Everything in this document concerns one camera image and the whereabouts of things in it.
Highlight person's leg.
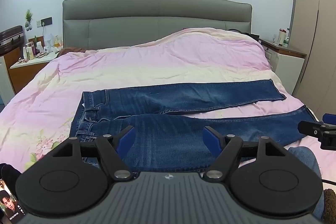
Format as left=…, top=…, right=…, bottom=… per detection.
left=287, top=147, right=324, bottom=220

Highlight white table lamp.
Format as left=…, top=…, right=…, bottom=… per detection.
left=44, top=33, right=55, bottom=53

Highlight black wall socket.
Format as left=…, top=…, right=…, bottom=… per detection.
left=36, top=18, right=53, bottom=28

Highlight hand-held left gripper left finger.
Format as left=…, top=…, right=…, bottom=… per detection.
left=50, top=126, right=136, bottom=180

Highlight dark cloth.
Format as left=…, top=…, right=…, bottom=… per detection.
left=0, top=163, right=23, bottom=189

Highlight white cabinet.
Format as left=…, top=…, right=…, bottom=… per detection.
left=0, top=55, right=17, bottom=107

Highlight white nightstand with dark top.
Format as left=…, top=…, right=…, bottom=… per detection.
left=259, top=38, right=307, bottom=95

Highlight beige wardrobe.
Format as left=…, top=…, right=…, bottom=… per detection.
left=290, top=0, right=336, bottom=119

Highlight brown fuzzy cloth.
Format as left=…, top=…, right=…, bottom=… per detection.
left=322, top=188, right=336, bottom=224

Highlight blue denim pants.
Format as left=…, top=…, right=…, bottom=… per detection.
left=69, top=79, right=319, bottom=173

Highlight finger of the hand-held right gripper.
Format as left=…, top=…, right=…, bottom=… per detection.
left=322, top=113, right=336, bottom=125
left=298, top=120, right=336, bottom=151

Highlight pink floral duvet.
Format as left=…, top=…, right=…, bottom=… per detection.
left=0, top=27, right=332, bottom=188

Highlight dark brown suitcase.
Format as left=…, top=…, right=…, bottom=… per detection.
left=0, top=25, right=25, bottom=56

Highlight small potted plant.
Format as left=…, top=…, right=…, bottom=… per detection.
left=24, top=9, right=34, bottom=31

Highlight grey upholstered headboard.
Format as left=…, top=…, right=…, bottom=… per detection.
left=62, top=0, right=253, bottom=51

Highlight brown pillow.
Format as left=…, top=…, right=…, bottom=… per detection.
left=56, top=47, right=91, bottom=57

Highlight smartphone with lit screen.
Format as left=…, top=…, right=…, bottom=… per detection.
left=0, top=179, right=26, bottom=222

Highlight group of cosmetic bottles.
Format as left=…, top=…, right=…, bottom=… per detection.
left=18, top=35, right=45, bottom=62

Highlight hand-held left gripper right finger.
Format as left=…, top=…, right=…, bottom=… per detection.
left=203, top=126, right=289, bottom=183

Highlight wooden nightstand with white top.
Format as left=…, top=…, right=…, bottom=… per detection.
left=8, top=50, right=61, bottom=94

